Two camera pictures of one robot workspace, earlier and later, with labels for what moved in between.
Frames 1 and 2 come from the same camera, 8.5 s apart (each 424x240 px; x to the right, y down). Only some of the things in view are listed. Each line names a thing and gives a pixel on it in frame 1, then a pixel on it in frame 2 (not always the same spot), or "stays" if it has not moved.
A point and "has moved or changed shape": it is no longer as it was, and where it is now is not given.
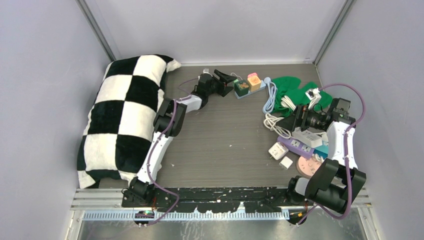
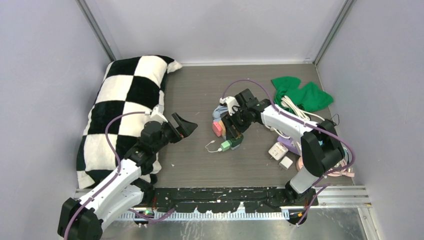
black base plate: (211, 199) stays
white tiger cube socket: (278, 150) stays
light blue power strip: (262, 85) has moved or changed shape
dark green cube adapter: (241, 88) → (236, 142)
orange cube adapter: (254, 83) → (223, 129)
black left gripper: (224, 79) → (184, 128)
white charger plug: (285, 163) stays
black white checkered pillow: (118, 138) stays
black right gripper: (298, 118) → (229, 121)
